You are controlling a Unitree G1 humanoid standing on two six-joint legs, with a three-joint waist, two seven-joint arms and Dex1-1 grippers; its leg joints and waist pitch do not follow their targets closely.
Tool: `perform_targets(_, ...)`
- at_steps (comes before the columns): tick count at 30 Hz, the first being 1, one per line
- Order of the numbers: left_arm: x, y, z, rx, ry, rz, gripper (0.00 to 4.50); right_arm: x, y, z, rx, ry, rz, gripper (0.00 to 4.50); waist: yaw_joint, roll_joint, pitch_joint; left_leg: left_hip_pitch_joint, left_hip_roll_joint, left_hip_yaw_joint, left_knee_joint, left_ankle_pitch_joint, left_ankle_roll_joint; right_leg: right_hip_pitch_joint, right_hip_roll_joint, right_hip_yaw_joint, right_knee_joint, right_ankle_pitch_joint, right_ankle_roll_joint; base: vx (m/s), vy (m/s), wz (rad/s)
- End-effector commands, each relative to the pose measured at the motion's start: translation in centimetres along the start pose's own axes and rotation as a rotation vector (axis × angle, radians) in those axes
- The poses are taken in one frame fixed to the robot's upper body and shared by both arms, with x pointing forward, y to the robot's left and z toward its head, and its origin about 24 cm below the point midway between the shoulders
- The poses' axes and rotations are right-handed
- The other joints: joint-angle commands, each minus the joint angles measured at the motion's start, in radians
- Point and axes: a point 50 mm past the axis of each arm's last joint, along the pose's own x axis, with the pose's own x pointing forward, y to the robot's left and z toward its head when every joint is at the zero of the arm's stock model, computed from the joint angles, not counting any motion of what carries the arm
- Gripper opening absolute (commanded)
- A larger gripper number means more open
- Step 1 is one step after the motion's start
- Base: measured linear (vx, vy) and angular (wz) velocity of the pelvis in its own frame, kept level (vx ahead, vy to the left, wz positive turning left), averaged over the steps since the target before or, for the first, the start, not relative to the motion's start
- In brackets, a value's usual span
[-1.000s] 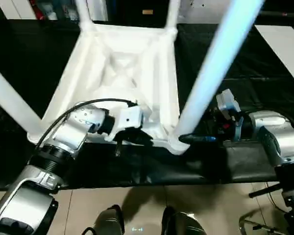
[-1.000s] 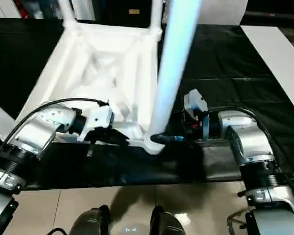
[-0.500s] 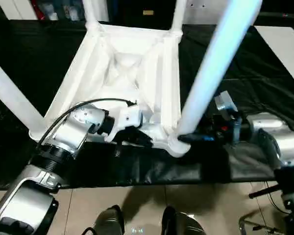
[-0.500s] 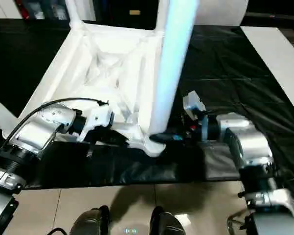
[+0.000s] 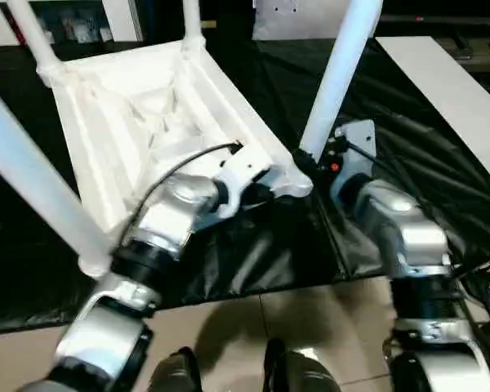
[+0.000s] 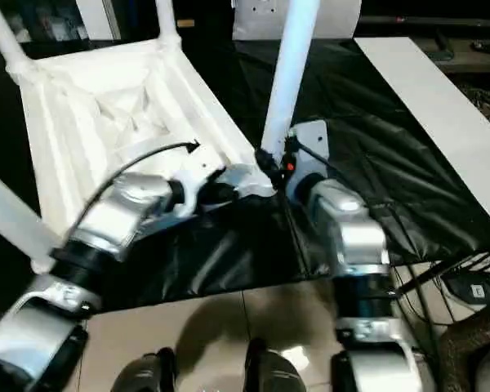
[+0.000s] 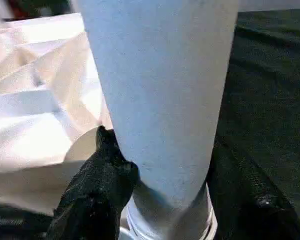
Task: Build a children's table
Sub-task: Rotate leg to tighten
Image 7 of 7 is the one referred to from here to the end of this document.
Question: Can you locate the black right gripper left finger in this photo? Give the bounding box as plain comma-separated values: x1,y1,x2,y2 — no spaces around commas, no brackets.
45,124,140,240

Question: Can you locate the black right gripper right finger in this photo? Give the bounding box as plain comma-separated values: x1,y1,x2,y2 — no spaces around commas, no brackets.
206,138,300,240

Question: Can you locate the white plastic table top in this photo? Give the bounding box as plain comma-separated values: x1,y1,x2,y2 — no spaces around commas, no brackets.
0,12,219,240

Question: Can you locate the white plastic table leg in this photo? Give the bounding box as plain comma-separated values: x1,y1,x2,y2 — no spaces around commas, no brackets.
71,0,241,240

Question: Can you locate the black work mat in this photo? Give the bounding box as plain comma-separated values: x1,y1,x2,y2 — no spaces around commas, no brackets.
0,8,300,240

